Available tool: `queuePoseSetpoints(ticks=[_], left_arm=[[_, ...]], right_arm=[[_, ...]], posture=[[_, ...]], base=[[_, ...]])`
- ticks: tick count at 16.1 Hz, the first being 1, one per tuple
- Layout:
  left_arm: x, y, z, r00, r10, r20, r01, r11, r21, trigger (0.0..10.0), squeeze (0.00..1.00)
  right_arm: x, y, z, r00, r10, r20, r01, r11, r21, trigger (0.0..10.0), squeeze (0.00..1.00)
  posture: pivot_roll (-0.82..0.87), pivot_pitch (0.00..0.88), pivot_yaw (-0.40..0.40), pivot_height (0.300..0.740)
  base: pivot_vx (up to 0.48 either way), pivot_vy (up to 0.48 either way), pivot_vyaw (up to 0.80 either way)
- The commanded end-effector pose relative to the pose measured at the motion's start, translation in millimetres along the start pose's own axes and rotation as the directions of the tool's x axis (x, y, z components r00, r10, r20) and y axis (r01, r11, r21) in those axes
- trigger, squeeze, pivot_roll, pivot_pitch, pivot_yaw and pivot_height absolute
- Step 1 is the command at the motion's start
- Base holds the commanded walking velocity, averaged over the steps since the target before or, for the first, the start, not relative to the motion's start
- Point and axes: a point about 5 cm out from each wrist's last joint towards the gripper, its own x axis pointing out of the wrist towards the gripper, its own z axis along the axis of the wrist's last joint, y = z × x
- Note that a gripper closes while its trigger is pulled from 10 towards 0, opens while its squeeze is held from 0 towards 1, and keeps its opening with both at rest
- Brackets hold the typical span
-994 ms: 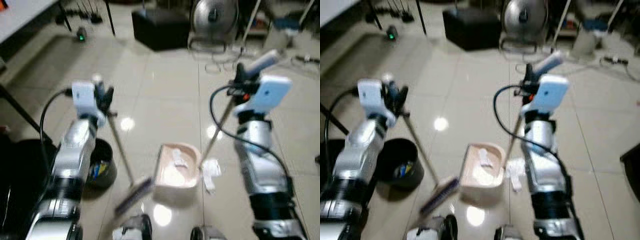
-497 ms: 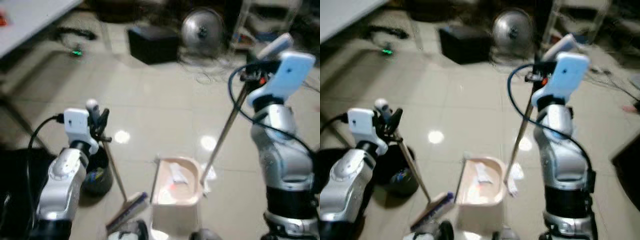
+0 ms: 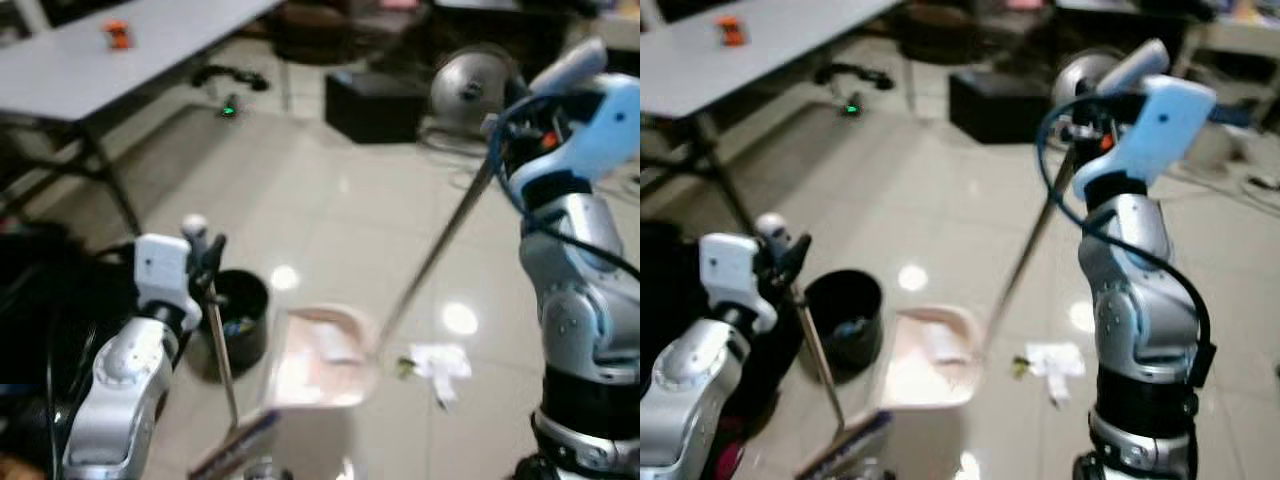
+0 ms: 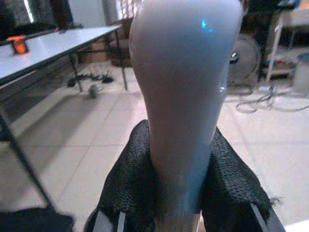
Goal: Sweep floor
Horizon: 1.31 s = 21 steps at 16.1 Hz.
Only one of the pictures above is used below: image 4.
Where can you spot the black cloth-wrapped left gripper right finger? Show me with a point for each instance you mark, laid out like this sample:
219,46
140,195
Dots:
231,183

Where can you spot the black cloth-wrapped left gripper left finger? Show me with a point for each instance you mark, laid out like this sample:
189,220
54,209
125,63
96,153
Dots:
125,183

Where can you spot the small grey object on floor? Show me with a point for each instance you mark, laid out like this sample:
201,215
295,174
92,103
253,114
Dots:
93,91

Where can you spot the standing floor fan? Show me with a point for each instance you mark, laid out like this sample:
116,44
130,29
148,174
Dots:
246,60

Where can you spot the black cloth object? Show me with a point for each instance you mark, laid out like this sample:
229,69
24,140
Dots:
33,221

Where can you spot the white bucket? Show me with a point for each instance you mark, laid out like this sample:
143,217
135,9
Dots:
301,70

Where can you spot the cardboard box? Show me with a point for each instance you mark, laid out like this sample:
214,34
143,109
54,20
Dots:
96,52

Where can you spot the white shelf rack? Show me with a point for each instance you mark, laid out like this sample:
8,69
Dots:
281,48

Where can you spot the white folding table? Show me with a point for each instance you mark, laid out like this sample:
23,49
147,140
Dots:
48,52

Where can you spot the orange tape spool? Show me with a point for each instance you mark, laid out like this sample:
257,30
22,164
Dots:
18,45

